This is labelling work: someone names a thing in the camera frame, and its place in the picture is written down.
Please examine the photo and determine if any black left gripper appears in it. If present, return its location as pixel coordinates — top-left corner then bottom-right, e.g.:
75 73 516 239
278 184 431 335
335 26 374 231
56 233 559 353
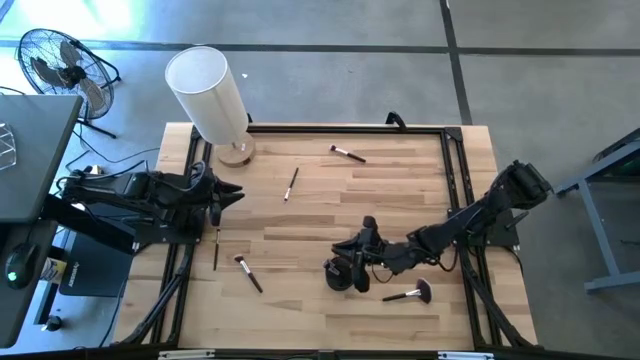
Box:
192 162 246 227

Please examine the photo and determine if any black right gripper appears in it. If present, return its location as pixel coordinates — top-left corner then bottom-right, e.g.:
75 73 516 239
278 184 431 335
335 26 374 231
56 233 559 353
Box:
331 217 401 294

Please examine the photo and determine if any thin brush silver tip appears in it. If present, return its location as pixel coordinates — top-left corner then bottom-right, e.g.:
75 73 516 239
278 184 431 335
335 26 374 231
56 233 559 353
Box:
283 166 300 203

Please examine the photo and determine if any round-head brush silver ferrule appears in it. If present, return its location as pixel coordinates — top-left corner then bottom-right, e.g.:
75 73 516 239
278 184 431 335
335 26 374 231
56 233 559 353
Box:
233 254 265 295

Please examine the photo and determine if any black fan makeup brush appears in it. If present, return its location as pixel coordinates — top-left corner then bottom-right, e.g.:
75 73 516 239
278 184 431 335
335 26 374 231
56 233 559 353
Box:
382 277 433 305

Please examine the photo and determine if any slim brush white ferrule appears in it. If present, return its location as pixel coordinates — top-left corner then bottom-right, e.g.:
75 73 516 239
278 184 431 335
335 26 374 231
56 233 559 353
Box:
329 144 367 164

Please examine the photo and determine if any black mesh brush cup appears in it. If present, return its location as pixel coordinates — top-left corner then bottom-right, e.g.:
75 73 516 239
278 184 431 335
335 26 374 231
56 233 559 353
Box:
323 255 357 292

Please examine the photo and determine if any white shade table lamp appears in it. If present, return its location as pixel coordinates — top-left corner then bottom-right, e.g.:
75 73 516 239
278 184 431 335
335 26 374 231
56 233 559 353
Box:
164 45 257 169

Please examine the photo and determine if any black desk foot beam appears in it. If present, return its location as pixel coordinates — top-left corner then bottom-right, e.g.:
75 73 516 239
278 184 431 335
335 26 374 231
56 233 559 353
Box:
42 193 137 255

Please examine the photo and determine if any black computer case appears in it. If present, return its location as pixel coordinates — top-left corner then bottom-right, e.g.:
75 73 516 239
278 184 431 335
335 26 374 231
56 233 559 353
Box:
58 219 151 298

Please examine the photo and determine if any yellow blue box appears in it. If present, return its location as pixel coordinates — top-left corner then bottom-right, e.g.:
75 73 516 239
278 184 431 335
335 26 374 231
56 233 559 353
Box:
39 257 69 286

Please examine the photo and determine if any grey desk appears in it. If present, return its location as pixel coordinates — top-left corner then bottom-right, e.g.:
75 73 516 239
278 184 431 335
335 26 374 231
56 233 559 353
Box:
0 94 85 224

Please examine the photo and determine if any black floor fan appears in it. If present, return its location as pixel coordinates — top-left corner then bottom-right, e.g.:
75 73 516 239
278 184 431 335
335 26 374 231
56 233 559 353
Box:
17 28 122 140

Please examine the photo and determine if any black computer mouse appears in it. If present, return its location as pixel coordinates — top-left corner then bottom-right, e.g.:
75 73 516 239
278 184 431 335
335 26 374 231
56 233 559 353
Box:
4 242 39 290

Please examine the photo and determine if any dark desk surface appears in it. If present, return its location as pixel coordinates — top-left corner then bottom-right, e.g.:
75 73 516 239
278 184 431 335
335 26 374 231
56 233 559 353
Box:
0 219 59 349

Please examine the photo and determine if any black aluminium table frame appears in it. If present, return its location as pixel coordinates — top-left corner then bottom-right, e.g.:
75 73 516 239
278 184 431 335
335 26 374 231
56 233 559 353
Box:
119 122 539 360

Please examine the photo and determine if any silver frame bracket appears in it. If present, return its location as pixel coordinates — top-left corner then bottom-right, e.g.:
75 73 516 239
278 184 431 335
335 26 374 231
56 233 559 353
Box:
158 349 216 360
438 351 496 360

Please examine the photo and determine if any white wire basket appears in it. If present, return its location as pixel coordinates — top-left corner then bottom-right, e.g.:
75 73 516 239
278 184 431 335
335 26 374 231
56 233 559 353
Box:
0 122 17 172

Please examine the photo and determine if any grey metal table frame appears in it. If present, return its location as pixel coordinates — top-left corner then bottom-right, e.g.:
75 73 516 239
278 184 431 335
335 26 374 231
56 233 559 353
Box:
552 127 640 294

